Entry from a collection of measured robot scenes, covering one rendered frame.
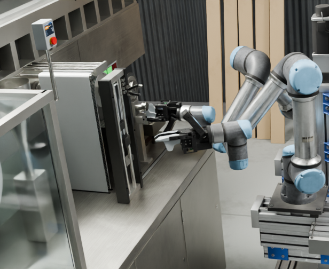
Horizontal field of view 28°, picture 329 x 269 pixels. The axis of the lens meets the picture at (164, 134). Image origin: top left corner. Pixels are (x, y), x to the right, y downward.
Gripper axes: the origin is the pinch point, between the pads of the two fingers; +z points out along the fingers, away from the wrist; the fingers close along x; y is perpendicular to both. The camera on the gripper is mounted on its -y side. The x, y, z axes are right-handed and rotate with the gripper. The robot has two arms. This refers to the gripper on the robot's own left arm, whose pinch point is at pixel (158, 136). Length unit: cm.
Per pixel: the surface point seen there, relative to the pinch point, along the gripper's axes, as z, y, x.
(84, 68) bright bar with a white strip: 24.8, -25.7, 27.1
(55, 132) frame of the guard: 32, -18, -44
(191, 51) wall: -50, 19, 338
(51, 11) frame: 38, -48, 65
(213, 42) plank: -64, 7, 288
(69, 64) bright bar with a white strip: 31, -27, 35
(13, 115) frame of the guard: 41, -29, -60
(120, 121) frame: 13.4, -2.6, 23.2
